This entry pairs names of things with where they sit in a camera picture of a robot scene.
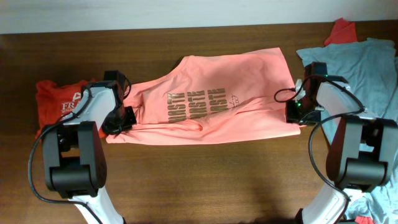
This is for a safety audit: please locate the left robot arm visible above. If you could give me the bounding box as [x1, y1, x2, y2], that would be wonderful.
[40, 70, 137, 223]

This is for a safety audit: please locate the folded red printed shirt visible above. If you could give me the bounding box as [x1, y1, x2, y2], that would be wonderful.
[35, 80, 89, 139]

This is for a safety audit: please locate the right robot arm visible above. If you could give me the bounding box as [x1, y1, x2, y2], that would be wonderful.
[284, 62, 397, 224]

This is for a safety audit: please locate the grey-blue shirt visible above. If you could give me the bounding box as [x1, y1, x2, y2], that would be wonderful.
[297, 38, 397, 223]

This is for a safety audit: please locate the red garment under pile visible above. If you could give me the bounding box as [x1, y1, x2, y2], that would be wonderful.
[324, 18, 358, 46]

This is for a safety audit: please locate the salmon pink printed shirt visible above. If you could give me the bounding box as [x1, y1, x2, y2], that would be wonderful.
[106, 48, 300, 146]

